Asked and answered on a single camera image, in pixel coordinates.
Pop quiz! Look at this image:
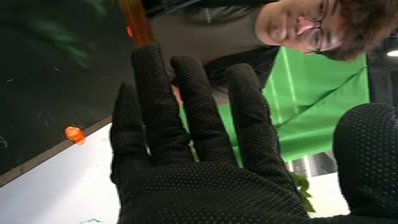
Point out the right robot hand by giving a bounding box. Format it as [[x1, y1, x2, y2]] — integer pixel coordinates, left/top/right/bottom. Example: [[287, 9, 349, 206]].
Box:
[[108, 43, 398, 224]]

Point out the dark mat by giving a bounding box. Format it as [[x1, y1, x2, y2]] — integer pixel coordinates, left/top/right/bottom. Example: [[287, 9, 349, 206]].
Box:
[[0, 0, 138, 177]]

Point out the person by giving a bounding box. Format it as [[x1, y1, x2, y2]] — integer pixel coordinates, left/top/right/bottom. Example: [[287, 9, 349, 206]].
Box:
[[140, 0, 398, 105]]

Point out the green sprig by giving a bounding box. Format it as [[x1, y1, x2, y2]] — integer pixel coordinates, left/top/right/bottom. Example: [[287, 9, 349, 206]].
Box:
[[289, 171, 317, 214]]

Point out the white sheet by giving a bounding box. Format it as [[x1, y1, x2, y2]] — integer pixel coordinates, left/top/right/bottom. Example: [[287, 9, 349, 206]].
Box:
[[0, 122, 351, 224]]

